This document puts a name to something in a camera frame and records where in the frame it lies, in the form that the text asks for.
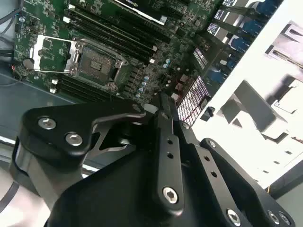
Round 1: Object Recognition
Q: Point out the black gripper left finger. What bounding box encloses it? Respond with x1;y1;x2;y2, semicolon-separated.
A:
9;91;186;217

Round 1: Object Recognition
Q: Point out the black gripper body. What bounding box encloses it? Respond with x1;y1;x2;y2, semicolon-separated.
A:
47;145;240;227

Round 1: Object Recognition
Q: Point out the metal socket cover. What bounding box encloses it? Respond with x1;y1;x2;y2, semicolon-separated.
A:
32;34;80;73

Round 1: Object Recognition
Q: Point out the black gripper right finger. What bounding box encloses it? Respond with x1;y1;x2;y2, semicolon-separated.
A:
169;99;296;227

